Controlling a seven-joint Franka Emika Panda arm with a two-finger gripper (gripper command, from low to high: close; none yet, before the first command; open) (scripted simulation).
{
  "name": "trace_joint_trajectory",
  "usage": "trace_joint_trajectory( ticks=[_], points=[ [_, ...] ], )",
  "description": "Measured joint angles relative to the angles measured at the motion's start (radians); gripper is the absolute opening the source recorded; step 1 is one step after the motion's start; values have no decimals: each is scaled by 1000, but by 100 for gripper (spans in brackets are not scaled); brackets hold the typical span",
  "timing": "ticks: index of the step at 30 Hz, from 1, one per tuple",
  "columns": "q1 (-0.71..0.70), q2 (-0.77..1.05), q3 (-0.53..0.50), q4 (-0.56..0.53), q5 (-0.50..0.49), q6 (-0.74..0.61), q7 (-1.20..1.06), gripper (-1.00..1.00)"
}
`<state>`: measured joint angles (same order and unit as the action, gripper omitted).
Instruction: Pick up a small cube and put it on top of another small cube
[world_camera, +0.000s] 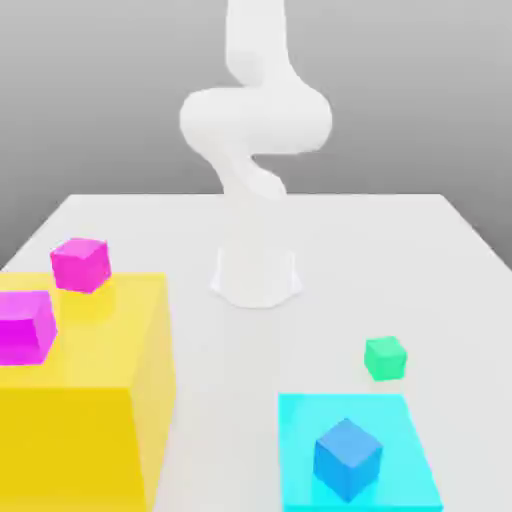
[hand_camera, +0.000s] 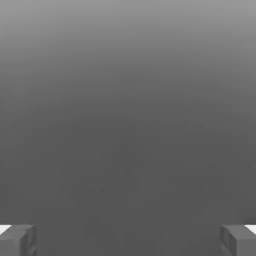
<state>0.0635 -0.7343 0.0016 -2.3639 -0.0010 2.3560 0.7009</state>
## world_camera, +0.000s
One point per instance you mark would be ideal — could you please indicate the small green cube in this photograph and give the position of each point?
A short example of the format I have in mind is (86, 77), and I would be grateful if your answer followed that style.
(385, 358)

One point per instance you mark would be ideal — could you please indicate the large yellow box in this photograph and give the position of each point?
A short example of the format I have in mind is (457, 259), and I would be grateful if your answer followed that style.
(80, 420)

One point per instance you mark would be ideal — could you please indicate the large cyan box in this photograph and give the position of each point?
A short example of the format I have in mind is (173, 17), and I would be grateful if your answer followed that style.
(404, 424)

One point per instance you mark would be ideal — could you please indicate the small blue cube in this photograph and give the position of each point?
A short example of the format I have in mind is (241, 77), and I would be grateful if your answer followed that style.
(347, 460)

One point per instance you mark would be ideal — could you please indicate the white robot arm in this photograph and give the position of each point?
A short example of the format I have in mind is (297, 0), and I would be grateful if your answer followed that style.
(256, 120)

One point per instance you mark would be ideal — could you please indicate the small magenta cube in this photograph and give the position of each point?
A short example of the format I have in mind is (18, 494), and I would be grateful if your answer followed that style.
(22, 328)
(80, 266)

